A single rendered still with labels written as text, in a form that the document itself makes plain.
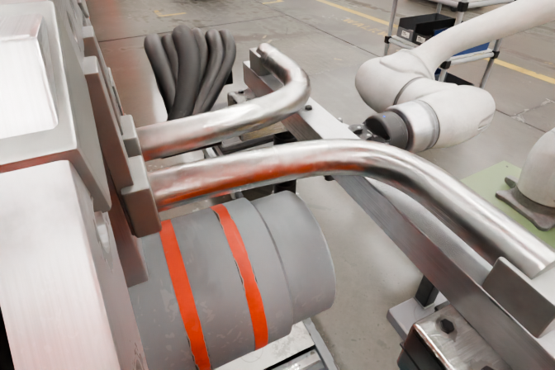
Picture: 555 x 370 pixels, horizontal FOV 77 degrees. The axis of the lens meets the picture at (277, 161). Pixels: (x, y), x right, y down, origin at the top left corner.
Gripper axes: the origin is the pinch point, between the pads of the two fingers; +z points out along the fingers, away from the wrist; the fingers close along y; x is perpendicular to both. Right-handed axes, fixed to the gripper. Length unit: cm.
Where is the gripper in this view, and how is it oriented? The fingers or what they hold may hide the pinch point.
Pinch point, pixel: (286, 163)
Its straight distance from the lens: 53.0
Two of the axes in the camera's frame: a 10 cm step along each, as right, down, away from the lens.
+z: -9.1, 2.5, -3.4
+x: 0.0, -8.0, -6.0
